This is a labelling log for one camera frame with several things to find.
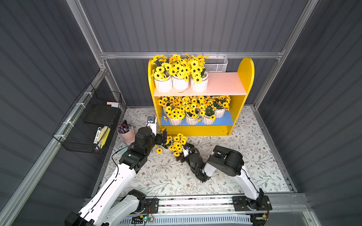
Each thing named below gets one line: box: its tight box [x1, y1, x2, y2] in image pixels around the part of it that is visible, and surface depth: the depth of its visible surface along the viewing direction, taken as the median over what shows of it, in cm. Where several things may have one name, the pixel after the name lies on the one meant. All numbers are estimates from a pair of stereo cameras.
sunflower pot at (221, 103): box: [211, 95, 231, 119], surface depth 88 cm
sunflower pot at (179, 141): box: [168, 133, 188, 158], surface depth 83 cm
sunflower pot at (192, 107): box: [184, 96, 202, 126], surface depth 84 cm
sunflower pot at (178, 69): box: [168, 53, 190, 91], surface depth 64 cm
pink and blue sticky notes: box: [106, 101, 120, 108], surface depth 86 cm
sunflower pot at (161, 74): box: [150, 55, 173, 93], surface depth 68 cm
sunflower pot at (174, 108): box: [158, 96, 187, 127], surface depth 85 cm
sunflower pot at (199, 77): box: [187, 54, 210, 92], surface depth 67 cm
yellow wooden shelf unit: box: [148, 58, 196, 137], surface depth 74 cm
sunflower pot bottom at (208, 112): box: [200, 99, 217, 126], surface depth 88 cm
